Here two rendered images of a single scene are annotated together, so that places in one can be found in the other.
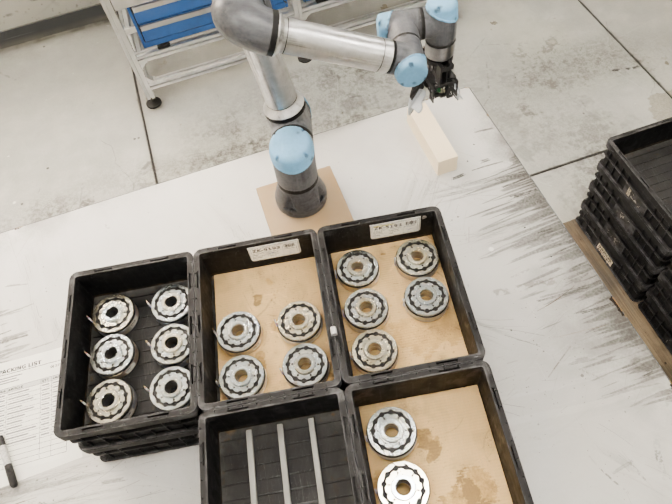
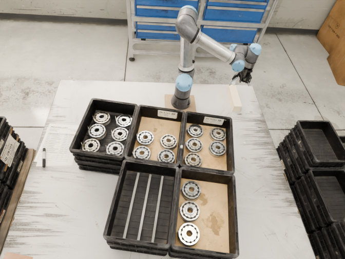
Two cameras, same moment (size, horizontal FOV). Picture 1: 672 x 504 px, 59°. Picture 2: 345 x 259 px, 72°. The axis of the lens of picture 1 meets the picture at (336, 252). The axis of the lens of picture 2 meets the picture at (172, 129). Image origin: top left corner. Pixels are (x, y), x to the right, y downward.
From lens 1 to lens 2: 0.21 m
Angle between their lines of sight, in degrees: 4
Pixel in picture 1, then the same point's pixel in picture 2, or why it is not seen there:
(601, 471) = (263, 233)
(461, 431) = (216, 199)
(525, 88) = (269, 98)
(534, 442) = (241, 214)
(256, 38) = (189, 35)
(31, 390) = (60, 136)
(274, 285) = (163, 127)
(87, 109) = (107, 53)
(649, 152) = (310, 131)
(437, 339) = (216, 164)
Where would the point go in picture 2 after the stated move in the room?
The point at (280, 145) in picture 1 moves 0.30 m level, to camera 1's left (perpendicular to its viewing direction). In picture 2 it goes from (180, 79) to (138, 73)
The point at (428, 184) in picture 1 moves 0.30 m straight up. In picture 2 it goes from (227, 113) to (240, 84)
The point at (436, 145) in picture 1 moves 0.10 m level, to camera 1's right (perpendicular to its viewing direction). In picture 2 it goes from (235, 100) to (248, 102)
